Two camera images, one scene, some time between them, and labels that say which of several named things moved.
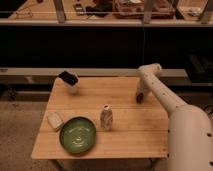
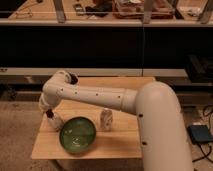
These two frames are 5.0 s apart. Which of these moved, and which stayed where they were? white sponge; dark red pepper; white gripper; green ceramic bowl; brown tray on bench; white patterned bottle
Moved: dark red pepper; white gripper
Stayed: brown tray on bench; white sponge; white patterned bottle; green ceramic bowl
